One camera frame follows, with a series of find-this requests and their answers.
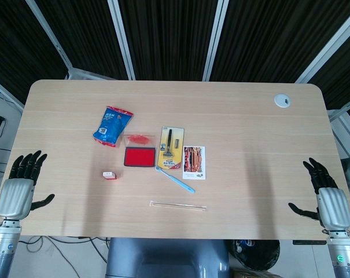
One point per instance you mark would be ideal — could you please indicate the photo postcard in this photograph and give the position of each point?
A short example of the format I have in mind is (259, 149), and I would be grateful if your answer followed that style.
(194, 162)

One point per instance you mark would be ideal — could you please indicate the white frame base rail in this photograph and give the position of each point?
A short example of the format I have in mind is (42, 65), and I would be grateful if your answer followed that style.
(88, 73)

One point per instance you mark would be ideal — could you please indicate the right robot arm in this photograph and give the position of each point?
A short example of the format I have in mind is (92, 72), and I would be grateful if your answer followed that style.
(344, 255)

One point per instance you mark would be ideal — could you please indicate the black trash bin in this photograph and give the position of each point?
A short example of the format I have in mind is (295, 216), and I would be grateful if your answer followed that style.
(255, 255)

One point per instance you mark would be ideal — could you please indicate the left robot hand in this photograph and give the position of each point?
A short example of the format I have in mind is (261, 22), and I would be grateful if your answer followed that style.
(15, 197)

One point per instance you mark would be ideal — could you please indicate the razor in yellow blister pack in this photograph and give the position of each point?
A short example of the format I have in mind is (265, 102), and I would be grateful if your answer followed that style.
(170, 150)

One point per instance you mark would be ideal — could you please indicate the white aluminium frame post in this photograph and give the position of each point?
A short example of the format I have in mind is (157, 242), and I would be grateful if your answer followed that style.
(122, 40)
(48, 32)
(331, 50)
(215, 40)

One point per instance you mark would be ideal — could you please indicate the red ink pad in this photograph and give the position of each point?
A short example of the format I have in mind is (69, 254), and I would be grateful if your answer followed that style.
(139, 157)

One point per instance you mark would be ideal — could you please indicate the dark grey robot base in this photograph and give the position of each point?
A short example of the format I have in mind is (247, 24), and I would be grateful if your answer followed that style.
(166, 257)

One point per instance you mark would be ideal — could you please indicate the blue snack packet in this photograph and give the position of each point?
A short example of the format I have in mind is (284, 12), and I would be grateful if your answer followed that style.
(112, 126)

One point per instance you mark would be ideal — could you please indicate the light blue toothbrush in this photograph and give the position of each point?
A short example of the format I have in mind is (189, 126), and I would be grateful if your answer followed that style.
(176, 180)

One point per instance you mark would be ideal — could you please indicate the black desk control panel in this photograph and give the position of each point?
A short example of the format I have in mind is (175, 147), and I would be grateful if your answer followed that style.
(309, 242)

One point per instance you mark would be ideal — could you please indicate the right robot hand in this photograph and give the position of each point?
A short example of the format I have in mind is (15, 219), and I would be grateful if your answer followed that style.
(335, 208)

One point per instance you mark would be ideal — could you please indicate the wrapped wooden chopsticks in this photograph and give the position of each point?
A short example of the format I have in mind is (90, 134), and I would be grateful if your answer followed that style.
(177, 205)

